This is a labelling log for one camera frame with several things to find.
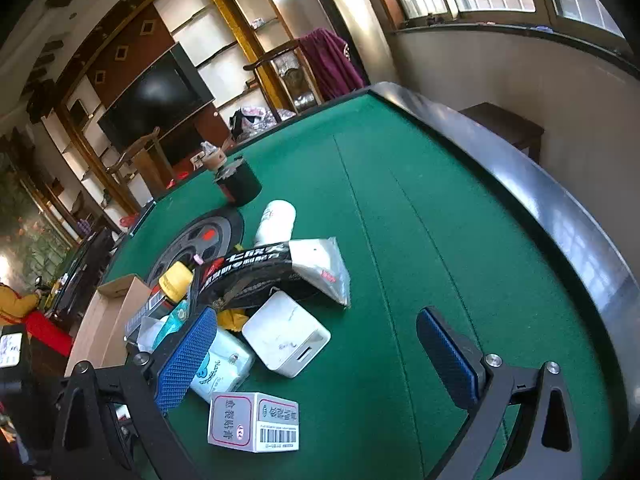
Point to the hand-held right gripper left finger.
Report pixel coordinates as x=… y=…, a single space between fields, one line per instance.
x=187 y=355

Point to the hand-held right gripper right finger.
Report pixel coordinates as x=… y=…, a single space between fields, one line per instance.
x=445 y=355

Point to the blue bear tissue pack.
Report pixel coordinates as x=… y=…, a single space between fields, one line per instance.
x=225 y=365

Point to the yellow packet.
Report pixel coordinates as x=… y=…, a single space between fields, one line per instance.
x=232 y=319

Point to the clear plastic packet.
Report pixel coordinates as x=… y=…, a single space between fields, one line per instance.
x=150 y=307

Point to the yellow-capped medicine bottle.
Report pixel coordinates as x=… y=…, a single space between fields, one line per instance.
x=175 y=280

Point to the white grey medicine box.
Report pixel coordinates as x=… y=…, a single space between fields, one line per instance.
x=250 y=420

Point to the cardboard box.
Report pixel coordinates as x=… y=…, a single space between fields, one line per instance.
x=107 y=310

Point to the white charger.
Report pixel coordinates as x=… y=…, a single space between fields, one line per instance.
x=285 y=335

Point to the black snack bag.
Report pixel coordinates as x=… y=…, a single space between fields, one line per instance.
x=250 y=270

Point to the yellow soft toy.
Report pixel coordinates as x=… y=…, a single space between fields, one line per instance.
x=15 y=305

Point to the round grey table console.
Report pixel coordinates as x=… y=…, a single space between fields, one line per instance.
x=200 y=240

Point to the dark low cabinet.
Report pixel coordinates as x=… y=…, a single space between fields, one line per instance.
x=85 y=270

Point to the black cylinder holder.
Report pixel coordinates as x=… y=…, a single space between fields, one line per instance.
x=242 y=182

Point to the wooden stopper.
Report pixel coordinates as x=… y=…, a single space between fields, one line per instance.
x=215 y=160

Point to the wooden armchair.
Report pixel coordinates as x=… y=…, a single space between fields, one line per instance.
x=270 y=57
x=145 y=142

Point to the dark wooden side table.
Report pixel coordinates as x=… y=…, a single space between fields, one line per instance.
x=500 y=122

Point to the pile of floral bags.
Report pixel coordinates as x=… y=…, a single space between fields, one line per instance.
x=250 y=117

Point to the black television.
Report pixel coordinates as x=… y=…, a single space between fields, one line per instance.
x=150 y=100

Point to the maroon cloth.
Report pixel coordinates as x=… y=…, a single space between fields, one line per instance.
x=330 y=65

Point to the wooden shelf unit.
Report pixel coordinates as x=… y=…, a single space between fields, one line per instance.
x=215 y=35

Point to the landscape wall painting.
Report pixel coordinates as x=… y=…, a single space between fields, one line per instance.
x=25 y=210

